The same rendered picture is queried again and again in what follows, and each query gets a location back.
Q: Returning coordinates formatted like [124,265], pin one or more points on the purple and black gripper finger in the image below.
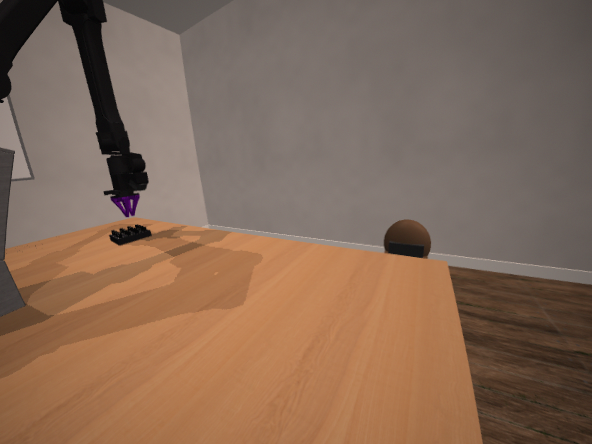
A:
[132,208]
[125,201]

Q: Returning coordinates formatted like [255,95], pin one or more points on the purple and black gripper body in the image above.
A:
[120,193]

